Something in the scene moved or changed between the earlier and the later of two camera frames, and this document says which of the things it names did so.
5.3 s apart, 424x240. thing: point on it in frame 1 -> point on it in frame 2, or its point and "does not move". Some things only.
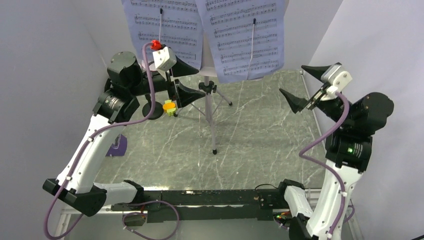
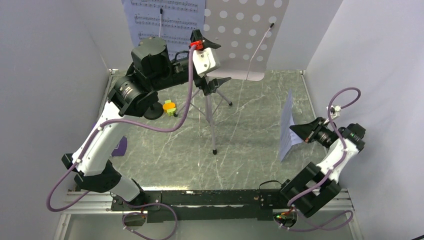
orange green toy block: x=169 y=107 does not move
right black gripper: x=295 y=102 -> x=307 y=131
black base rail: x=209 y=205 does not move
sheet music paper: x=248 y=38 -> x=289 y=138
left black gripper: x=184 y=95 -> x=210 y=87
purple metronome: x=118 y=148 does not move
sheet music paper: x=174 y=22 does not move
